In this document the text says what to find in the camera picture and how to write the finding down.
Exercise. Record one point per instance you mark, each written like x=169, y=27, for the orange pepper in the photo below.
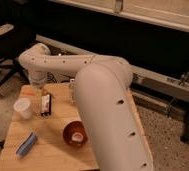
x=27, y=91

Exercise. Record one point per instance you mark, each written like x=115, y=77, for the brown ceramic cup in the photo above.
x=74, y=134

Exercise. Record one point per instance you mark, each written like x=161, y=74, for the white paper cup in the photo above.
x=23, y=107

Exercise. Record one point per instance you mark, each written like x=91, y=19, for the black and white stapler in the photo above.
x=46, y=105

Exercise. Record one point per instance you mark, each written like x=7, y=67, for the wooden table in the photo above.
x=50, y=152

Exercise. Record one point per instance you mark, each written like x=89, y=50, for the blue marker pen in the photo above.
x=27, y=145

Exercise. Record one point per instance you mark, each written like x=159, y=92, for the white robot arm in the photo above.
x=101, y=90

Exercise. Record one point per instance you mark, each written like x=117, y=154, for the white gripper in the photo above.
x=38, y=78

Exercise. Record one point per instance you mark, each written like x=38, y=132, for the black office chair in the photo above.
x=12, y=44

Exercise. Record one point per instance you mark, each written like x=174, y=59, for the grey baseboard heater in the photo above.
x=146, y=78

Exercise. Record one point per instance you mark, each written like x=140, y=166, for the white window sill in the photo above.
x=168, y=13

